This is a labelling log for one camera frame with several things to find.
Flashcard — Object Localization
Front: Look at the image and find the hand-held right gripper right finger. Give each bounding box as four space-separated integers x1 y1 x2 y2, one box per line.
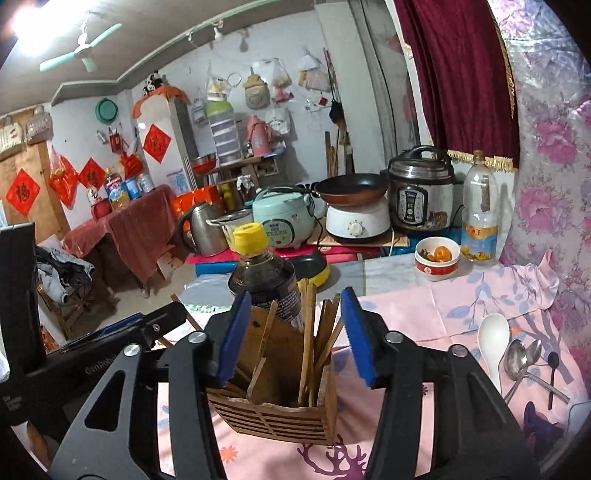
341 286 541 480

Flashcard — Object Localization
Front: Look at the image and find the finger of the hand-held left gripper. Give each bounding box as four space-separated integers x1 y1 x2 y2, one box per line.
139 305 188 347
65 312 146 344

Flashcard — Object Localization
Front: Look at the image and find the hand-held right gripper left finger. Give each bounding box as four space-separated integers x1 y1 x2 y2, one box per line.
50 291 252 480

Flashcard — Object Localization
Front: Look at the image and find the long wooden chopstick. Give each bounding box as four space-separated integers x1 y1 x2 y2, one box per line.
170 294 205 333

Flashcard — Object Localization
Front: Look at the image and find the wooden slatted utensil holder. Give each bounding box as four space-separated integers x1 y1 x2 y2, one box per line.
205 305 338 446

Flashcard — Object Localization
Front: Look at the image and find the wooden chair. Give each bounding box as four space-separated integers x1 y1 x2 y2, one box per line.
37 281 95 340

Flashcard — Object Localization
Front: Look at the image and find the pink printed bedsheet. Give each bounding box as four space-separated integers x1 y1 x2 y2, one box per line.
154 263 587 480

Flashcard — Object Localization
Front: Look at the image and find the dark sauce bottle yellow cap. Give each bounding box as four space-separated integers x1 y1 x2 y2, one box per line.
228 222 303 330

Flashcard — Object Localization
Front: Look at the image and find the pile of grey clothes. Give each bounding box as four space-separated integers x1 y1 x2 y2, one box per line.
34 244 95 305

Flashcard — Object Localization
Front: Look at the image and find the black pan with yellow rim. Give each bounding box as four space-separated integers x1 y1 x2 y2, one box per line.
288 255 331 288

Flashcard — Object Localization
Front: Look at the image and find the table with red cloth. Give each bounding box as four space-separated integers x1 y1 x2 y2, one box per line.
62 185 178 296

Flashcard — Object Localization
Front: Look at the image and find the stainless steel kettle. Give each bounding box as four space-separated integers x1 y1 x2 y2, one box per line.
178 200 229 258

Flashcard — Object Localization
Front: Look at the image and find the white bowl with red band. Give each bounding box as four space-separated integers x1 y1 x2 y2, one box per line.
414 236 461 282

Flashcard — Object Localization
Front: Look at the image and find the white enamel pot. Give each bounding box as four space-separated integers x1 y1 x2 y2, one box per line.
206 209 254 252

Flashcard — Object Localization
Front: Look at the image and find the white electric hob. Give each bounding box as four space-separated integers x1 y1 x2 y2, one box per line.
325 199 392 244

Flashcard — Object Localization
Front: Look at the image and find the red and white jar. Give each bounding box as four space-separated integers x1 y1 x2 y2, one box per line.
90 189 114 220

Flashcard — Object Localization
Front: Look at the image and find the orange cardboard box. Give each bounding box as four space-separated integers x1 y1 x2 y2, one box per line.
172 187 222 217

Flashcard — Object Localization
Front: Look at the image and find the brown wooden door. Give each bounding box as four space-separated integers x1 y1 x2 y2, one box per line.
0 141 70 241

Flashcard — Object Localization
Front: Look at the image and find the mint green rice cooker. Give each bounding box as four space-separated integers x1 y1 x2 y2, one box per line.
252 187 317 250

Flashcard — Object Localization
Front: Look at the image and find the yellow cooking oil bottle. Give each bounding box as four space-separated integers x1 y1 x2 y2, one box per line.
102 167 131 210

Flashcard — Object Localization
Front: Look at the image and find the white ceramic spoon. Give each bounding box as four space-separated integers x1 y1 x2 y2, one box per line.
477 313 511 395

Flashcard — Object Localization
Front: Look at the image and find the copper frying pan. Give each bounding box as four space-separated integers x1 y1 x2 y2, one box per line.
295 173 389 206

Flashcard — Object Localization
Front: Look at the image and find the silver electric pressure cooker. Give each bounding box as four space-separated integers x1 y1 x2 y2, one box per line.
381 145 458 234

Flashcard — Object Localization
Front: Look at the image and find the red diamond paper decoration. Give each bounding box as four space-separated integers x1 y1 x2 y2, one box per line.
6 168 41 215
143 124 172 163
78 158 106 189

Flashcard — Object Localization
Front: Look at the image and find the red plastic bag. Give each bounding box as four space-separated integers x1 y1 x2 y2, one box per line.
48 148 79 208

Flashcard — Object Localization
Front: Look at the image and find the large metal spoon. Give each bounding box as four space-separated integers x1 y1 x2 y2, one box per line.
503 340 571 404

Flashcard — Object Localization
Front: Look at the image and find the red basin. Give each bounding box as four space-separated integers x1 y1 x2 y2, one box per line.
190 154 218 175

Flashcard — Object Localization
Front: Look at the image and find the clear plastic oil bottle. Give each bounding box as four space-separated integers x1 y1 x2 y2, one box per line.
461 150 500 269

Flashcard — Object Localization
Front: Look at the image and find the small metal spoon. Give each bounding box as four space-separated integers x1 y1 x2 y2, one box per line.
504 340 544 404

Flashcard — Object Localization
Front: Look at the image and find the stacked container with green lid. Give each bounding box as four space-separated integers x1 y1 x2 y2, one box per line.
205 100 243 166

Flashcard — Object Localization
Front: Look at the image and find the small black spoon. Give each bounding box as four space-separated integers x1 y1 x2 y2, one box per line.
546 352 560 411

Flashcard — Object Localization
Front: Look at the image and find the white refrigerator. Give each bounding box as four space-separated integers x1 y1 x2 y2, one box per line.
134 97 201 190

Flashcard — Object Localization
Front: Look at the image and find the pink thermos jug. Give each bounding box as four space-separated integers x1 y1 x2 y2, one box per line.
246 115 273 158

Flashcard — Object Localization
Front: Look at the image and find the woven straw bag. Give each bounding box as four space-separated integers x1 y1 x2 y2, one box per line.
0 115 24 155
25 105 54 145

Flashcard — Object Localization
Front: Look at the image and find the green round plate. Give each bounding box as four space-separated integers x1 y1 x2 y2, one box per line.
95 98 118 124

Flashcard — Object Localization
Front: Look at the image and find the orange cloth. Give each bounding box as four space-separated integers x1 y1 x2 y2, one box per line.
134 85 191 118

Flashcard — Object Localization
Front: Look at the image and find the white printed plastic bag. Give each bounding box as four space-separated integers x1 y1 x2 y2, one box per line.
264 106 291 136

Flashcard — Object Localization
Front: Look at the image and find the beige hanging bag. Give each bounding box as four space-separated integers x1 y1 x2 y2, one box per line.
243 74 271 109

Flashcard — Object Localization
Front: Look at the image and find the dark red curtain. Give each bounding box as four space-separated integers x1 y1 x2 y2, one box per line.
392 0 520 174

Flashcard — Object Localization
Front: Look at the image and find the green ceiling fan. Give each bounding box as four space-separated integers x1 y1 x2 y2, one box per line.
39 16 123 73

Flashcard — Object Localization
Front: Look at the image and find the bright ceiling light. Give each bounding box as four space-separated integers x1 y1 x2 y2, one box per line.
11 0 100 51

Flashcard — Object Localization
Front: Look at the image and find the floral plastic wall sheet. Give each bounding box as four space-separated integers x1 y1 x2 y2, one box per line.
487 0 591 333

